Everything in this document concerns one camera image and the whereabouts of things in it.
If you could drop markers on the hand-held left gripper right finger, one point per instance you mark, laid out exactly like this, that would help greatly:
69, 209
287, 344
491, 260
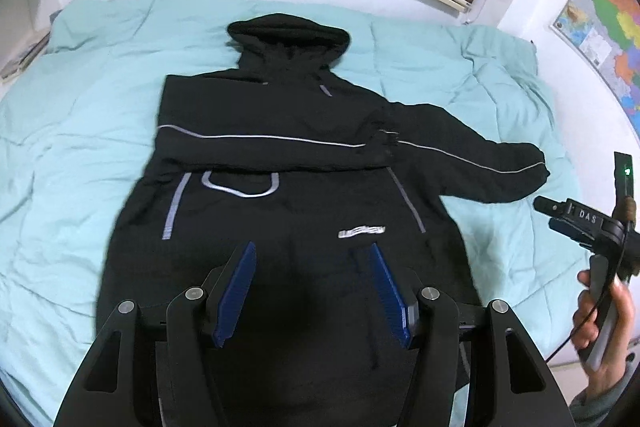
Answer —
387, 294

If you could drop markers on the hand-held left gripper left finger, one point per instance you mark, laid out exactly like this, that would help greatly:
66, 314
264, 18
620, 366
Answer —
235, 294

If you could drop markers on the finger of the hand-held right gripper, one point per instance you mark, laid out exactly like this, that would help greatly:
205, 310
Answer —
544, 205
567, 232

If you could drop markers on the black hooded jacket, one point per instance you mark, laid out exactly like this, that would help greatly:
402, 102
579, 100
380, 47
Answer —
300, 187

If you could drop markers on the person's right forearm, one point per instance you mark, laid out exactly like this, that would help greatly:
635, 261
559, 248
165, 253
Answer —
592, 407

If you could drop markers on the person's right hand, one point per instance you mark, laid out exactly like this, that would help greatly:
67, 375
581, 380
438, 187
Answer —
620, 332

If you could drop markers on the teal quilted blanket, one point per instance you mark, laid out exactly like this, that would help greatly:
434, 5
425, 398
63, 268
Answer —
75, 157

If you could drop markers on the white shelf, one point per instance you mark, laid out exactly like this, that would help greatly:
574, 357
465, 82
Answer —
25, 7

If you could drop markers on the colourful wall map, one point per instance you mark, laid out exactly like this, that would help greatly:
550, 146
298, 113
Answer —
610, 17

